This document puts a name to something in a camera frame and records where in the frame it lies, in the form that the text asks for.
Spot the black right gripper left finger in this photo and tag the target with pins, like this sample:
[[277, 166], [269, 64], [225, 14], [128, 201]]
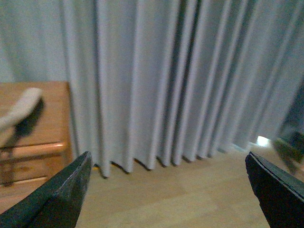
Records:
[[55, 204]]

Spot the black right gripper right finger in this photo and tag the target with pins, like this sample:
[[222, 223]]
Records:
[[280, 195]]

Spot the beige hand brush black bristles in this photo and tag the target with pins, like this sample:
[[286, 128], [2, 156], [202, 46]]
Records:
[[21, 118]]

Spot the wooden nightstand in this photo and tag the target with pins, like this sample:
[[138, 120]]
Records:
[[38, 147]]

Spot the light green curtain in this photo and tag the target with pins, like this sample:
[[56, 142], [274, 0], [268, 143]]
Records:
[[160, 79]]

